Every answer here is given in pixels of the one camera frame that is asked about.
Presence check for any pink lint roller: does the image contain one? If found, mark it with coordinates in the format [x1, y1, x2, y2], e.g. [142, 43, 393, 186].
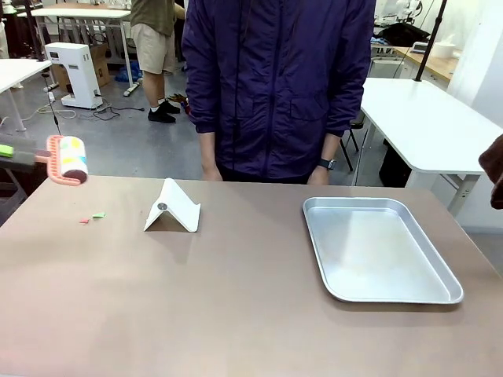
[34, 134, 90, 187]

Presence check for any dark brown towel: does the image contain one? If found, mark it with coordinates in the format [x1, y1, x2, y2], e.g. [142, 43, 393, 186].
[478, 133, 503, 211]

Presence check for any person's right forearm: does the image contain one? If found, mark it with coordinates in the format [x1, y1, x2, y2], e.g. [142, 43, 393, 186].
[198, 131, 219, 169]

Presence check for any person's left forearm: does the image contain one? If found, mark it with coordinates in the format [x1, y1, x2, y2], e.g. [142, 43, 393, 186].
[320, 131, 343, 162]

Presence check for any person's right hand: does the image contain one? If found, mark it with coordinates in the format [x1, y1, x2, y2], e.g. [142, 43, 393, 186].
[201, 164, 225, 182]

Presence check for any person's left hand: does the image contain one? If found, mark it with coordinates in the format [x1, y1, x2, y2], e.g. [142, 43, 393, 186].
[307, 166, 329, 186]

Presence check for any white table with round corner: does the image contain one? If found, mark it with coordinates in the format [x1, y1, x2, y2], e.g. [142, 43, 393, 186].
[0, 58, 53, 133]

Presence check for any white floor-standing machine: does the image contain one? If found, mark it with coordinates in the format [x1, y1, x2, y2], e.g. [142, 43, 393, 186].
[44, 42, 104, 110]

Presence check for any black tripod stand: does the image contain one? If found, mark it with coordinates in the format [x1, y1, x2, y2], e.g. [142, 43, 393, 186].
[23, 0, 63, 137]

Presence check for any brown cardboard box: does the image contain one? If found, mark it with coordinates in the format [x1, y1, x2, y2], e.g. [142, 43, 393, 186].
[50, 43, 112, 90]

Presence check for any blue plastic bag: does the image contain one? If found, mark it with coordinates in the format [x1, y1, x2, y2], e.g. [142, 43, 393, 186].
[115, 60, 142, 83]

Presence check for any white long-legged background table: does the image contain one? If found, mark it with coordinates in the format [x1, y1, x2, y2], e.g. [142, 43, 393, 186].
[30, 6, 134, 97]

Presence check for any white folded roller stand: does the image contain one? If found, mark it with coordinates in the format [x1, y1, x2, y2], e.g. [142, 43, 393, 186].
[143, 177, 202, 233]

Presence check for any red yellow floor item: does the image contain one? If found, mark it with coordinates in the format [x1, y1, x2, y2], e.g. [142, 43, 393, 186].
[167, 93, 192, 115]

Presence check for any bystander in olive shirt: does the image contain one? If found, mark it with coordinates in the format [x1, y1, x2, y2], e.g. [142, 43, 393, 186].
[130, 0, 186, 124]

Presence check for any person's purple jacket torso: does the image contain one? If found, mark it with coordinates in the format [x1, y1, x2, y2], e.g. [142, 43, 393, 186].
[181, 0, 373, 185]

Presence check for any black chair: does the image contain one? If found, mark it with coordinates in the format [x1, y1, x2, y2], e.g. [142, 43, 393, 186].
[339, 112, 369, 173]

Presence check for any silver metal tray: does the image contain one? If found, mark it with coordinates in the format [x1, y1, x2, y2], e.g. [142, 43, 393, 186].
[301, 196, 464, 305]

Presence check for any black cloth heap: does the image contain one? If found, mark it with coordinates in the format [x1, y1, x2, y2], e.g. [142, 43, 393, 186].
[373, 22, 431, 47]

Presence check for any large white side table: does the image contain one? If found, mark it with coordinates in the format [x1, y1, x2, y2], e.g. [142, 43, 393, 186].
[358, 77, 503, 218]

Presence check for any wooden top counter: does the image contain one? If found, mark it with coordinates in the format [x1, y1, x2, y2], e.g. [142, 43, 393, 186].
[392, 46, 461, 83]

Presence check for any black vertical pole stand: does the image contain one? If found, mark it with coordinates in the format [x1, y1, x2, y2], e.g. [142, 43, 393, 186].
[414, 0, 449, 82]

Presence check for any white paper roll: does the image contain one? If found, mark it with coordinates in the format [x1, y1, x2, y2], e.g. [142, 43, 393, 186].
[431, 35, 459, 59]

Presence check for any black floor cable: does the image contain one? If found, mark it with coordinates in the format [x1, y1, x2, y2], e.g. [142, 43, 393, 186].
[92, 102, 145, 121]

